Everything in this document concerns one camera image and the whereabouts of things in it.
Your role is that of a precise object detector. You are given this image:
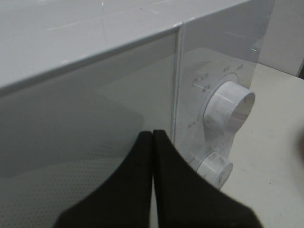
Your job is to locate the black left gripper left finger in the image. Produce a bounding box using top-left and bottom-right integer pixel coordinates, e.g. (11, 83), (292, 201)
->
(54, 131), (153, 228)

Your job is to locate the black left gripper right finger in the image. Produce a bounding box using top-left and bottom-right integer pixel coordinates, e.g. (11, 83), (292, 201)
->
(153, 130), (262, 228)

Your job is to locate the white upper power knob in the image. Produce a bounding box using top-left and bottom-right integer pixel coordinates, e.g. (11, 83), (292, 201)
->
(203, 81), (256, 134)

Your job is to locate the white microwave oven body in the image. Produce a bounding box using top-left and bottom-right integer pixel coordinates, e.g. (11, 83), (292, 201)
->
(0, 0), (274, 170)

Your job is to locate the white timer knob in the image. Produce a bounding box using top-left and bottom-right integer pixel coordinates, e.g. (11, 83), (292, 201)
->
(197, 152), (233, 190)

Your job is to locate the white microwave door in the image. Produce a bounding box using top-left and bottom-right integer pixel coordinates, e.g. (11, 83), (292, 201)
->
(0, 31), (178, 228)

